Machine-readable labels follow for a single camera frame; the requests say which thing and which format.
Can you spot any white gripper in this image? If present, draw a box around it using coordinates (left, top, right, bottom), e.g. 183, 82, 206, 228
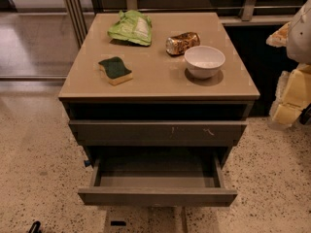
266, 22, 311, 126

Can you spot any grey drawer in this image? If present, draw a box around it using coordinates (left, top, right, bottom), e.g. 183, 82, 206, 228
69, 120, 247, 147
78, 152, 237, 207

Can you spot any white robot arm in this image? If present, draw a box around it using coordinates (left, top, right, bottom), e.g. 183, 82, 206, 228
266, 0, 311, 130

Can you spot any grey drawer cabinet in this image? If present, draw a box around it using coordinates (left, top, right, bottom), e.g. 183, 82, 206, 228
57, 12, 260, 209

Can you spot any grey top drawer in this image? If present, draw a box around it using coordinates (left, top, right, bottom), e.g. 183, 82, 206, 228
69, 120, 247, 147

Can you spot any white bowl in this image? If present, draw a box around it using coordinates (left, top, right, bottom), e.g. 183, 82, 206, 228
184, 46, 225, 80

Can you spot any dark object at right edge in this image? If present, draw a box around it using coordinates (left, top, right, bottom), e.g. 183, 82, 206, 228
299, 104, 311, 125

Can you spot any crushed gold can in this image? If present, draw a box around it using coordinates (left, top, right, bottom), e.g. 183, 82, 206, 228
166, 32, 200, 55

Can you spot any green chip bag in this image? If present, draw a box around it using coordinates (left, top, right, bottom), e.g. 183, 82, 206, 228
107, 10, 152, 47

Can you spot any green yellow sponge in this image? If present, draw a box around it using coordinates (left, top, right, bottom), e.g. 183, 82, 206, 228
99, 56, 133, 85

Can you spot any black object at bottom left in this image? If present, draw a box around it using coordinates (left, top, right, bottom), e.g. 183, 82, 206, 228
28, 221, 42, 233

